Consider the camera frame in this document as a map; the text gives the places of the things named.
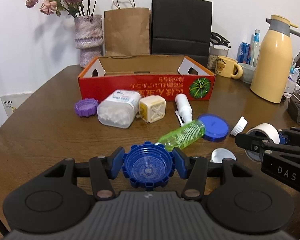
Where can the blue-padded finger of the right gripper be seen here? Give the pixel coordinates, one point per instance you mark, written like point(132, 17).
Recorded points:
point(255, 144)

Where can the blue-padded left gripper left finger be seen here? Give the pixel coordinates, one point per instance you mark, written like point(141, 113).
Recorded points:
point(103, 169)

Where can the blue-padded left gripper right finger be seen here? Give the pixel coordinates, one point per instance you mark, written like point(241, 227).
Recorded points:
point(194, 170)

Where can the white tape roll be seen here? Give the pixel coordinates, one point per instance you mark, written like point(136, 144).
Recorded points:
point(264, 130)

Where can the white round small lid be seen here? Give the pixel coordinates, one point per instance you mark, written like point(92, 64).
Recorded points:
point(219, 154)

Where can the green clear plastic bottle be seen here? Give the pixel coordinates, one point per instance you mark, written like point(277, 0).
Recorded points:
point(183, 136)

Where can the blue round lid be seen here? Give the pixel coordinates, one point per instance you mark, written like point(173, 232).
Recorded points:
point(216, 128)

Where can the blue toothed bottle cap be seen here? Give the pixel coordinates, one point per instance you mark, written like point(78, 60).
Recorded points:
point(148, 166)

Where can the small white spray bottle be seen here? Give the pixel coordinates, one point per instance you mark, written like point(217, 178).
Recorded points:
point(184, 110)

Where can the clear cotton swab box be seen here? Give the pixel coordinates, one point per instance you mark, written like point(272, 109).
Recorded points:
point(119, 109)

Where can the purple toothed bottle cap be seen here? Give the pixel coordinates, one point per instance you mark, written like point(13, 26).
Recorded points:
point(86, 107)

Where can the cream cube-shaped plastic item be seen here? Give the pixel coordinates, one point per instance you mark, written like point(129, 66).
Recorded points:
point(152, 108)

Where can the yellow thermos jug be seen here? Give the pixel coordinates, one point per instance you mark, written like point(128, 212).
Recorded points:
point(275, 60)

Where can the grey ceramic bowl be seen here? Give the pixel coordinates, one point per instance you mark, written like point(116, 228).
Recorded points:
point(248, 73)

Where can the yellow bear mug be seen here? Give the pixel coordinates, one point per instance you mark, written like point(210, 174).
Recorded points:
point(228, 67)

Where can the blue soda can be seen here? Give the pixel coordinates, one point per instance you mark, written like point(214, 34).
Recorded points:
point(243, 55)

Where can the red cardboard box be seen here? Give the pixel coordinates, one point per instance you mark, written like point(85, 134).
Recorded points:
point(163, 75)

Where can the clear jar with black clips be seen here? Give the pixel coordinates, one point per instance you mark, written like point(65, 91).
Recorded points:
point(219, 46)

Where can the pink marbled ceramic vase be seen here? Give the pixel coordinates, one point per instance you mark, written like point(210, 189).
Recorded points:
point(89, 38)

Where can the black paper bag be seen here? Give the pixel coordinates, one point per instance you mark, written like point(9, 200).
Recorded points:
point(181, 27)

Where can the brown paper bag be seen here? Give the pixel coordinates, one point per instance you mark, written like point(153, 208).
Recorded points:
point(127, 30)

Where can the white booklet against wall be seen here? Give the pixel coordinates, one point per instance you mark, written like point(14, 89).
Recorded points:
point(12, 101)

